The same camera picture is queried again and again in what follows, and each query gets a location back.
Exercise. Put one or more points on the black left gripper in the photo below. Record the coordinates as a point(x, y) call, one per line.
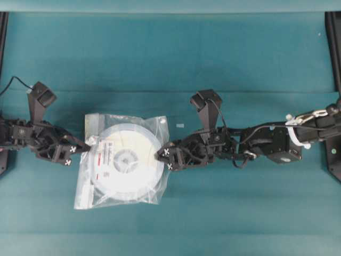
point(50, 143)

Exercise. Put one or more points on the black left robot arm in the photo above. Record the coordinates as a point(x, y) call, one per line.
point(4, 133)

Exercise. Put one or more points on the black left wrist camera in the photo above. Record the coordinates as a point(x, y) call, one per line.
point(39, 99)

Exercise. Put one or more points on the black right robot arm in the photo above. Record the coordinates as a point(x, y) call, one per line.
point(280, 142)

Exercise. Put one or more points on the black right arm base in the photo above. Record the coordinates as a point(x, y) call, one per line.
point(332, 26)

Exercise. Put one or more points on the white tape reel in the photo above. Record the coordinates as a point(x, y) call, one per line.
point(123, 163)

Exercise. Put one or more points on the clear zip bag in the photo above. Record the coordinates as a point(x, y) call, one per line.
point(87, 196)

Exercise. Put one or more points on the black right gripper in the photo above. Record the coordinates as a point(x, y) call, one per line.
point(198, 148)

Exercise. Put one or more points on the teal table mat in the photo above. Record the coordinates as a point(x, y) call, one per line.
point(264, 66)

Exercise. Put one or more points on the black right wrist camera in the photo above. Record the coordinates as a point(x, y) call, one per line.
point(207, 104)

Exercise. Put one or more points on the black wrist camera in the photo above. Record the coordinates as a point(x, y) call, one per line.
point(207, 104)
point(39, 99)

